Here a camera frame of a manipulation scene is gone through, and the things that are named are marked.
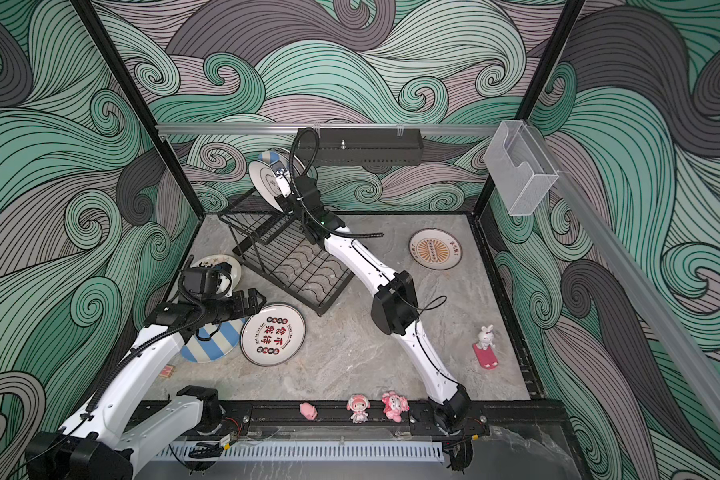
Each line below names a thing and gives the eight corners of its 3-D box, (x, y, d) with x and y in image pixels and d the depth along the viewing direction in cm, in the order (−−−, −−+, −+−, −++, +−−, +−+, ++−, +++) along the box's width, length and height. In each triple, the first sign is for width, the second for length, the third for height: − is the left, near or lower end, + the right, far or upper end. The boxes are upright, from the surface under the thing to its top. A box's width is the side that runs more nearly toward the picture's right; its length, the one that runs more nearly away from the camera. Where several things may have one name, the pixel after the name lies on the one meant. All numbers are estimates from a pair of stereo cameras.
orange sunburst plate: (412, 270, 105) (413, 267, 103) (406, 231, 117) (406, 228, 115) (466, 270, 105) (468, 267, 103) (455, 231, 117) (456, 228, 115)
